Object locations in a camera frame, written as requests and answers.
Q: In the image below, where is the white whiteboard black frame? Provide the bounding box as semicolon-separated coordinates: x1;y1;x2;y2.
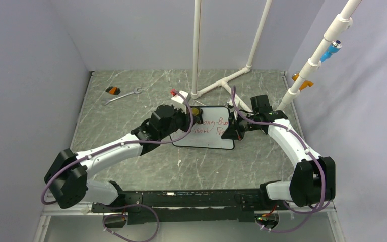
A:
170;106;235;150

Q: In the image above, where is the blue clip on pipe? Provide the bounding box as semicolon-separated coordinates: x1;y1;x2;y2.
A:
320;40;342;62

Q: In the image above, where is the aluminium extrusion rail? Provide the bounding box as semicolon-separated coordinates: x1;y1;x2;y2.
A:
42;202;93;216

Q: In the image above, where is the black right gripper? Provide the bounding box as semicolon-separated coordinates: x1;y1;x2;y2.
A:
221;111;261;141

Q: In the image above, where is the white PVC pipe frame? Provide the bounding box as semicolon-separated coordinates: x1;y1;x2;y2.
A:
191;0;363;112

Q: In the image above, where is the silver open-end wrench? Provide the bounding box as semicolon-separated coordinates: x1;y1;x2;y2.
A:
101;87;143;106

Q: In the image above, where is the yellow black round eraser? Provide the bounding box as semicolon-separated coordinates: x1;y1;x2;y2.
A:
191;107;204;124

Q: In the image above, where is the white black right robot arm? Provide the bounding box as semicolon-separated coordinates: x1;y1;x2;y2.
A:
221;95;336;211

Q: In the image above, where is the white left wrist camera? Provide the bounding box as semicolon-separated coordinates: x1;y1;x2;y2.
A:
170;89;191;112

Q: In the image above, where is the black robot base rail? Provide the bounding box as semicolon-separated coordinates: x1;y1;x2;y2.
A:
92;189;285;225

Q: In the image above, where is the orange clip on pipe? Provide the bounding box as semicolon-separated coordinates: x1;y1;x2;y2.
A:
292;73;314;91

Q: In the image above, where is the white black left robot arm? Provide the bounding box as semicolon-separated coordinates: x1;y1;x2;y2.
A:
41;105;203;212

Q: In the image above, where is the black orange small tool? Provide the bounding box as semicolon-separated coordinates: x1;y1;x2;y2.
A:
105;86;121;95

